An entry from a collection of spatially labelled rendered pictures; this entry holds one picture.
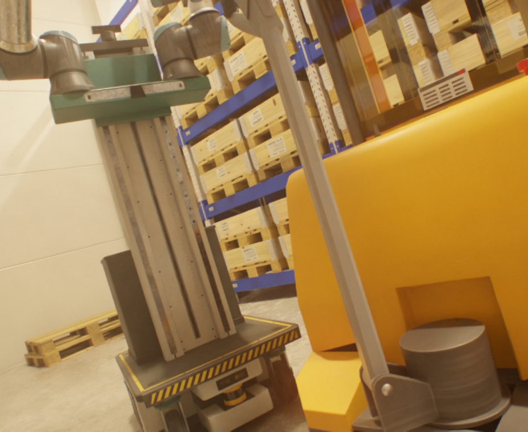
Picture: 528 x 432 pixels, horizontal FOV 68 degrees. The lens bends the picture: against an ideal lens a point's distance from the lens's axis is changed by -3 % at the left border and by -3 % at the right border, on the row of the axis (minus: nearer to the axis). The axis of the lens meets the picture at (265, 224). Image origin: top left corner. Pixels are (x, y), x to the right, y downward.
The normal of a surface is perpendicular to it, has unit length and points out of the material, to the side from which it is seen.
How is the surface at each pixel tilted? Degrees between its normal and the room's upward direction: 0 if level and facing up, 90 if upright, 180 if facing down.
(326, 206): 90
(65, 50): 90
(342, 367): 22
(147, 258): 90
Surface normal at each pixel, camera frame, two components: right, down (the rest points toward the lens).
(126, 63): 0.42, -0.14
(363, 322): 0.04, -0.03
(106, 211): 0.68, -0.22
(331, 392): -0.52, -0.81
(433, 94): -0.67, 0.20
